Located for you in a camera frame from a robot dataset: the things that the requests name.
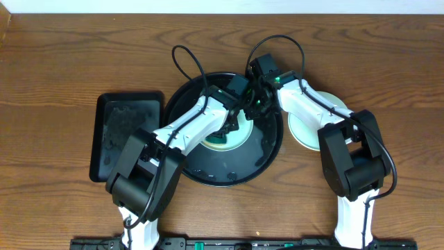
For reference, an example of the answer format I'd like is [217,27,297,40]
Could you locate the light green plate bottom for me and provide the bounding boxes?
[288,91,347,151]

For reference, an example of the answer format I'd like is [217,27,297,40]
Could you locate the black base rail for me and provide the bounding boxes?
[69,237,418,250]

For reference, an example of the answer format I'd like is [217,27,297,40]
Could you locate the green yellow sponge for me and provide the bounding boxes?
[203,135,228,147]

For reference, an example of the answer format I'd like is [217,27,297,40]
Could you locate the light green plate top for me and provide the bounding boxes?
[198,95,253,151]

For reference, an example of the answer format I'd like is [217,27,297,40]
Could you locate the rectangular black tray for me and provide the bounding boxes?
[89,91,164,183]

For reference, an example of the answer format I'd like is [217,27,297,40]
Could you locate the light green plate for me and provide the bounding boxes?
[288,91,347,151]
[198,95,253,151]

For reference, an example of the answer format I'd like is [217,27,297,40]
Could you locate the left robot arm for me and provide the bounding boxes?
[105,75,248,249]

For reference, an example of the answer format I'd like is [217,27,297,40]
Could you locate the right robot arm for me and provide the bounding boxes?
[246,54,396,249]

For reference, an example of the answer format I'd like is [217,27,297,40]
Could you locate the round black tray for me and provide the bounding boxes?
[161,72,284,187]

